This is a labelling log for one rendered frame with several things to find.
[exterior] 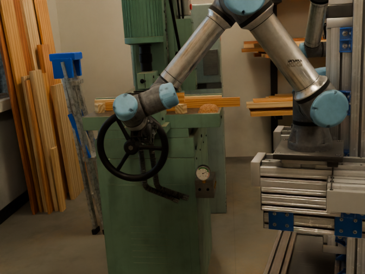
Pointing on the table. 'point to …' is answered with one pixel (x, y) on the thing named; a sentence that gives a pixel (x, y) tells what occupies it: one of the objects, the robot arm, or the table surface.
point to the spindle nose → (145, 57)
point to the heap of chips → (208, 109)
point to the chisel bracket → (151, 77)
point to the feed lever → (174, 24)
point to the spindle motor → (142, 22)
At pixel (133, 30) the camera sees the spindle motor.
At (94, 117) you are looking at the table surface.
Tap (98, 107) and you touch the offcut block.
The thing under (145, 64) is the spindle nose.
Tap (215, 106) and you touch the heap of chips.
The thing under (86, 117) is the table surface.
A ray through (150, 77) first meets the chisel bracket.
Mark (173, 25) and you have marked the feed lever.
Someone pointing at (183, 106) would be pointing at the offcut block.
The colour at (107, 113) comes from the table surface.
